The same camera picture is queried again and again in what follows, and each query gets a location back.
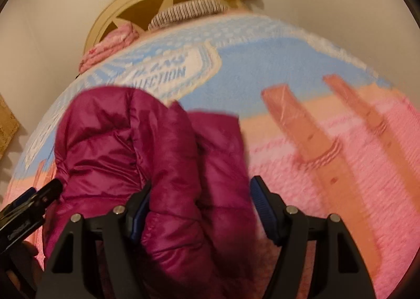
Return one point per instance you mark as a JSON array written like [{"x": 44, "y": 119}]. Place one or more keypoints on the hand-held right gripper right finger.
[{"x": 262, "y": 210}]

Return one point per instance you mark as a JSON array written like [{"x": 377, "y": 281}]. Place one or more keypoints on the pink pillow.
[{"x": 111, "y": 46}]

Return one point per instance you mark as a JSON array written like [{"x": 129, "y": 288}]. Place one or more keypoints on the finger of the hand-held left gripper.
[
  {"x": 51, "y": 190},
  {"x": 21, "y": 197}
]

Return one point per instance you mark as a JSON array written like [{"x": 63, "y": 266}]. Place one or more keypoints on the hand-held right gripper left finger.
[{"x": 139, "y": 217}]

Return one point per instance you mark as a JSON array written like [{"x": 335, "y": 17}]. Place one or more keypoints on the pink and blue printed blanket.
[{"x": 311, "y": 154}]

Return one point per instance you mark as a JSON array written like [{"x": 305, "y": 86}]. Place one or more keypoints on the grey striped pillow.
[{"x": 187, "y": 11}]

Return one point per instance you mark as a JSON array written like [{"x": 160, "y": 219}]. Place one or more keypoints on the magenta puffer jacket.
[{"x": 131, "y": 154}]

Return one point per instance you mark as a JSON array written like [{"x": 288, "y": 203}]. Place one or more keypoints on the cream arched bed headboard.
[{"x": 137, "y": 0}]

